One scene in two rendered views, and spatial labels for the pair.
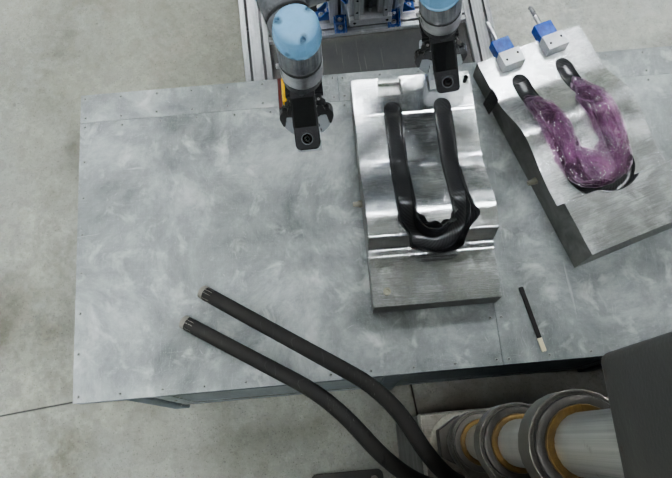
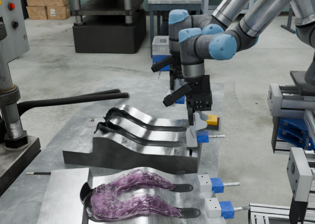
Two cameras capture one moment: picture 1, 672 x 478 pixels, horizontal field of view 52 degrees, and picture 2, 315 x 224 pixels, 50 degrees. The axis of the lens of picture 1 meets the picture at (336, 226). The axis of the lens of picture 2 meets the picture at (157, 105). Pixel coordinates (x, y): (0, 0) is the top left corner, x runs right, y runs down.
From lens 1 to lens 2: 167 cm
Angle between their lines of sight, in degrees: 69
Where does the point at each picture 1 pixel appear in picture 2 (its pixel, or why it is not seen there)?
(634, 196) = (70, 197)
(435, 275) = (89, 133)
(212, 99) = (214, 106)
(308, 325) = (98, 114)
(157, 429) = not seen: hidden behind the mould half
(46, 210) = (221, 157)
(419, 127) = (167, 136)
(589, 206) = (79, 176)
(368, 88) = not seen: hidden behind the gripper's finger
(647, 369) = not seen: outside the picture
